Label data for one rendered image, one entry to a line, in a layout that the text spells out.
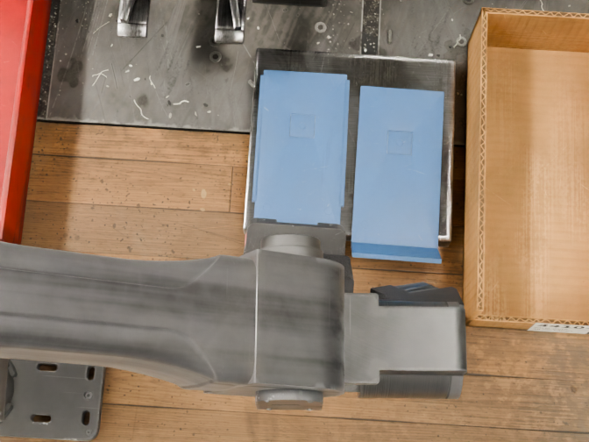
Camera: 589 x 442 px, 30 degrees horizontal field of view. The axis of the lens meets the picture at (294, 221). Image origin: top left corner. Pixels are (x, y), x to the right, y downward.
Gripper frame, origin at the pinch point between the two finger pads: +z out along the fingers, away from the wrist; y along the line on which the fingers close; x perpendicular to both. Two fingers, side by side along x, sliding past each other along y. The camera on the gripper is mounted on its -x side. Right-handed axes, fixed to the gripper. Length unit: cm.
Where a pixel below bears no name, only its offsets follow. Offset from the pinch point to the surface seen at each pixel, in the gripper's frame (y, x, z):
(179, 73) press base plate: 11.1, 10.7, 16.7
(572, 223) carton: 2.1, -23.2, 10.3
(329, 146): 6.8, -2.5, 11.2
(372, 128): 8.4, -6.0, 12.0
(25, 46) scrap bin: 13.0, 22.7, 11.1
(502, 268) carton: -1.8, -17.4, 8.3
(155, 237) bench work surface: -1.7, 11.3, 9.5
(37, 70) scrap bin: 10.7, 22.5, 14.4
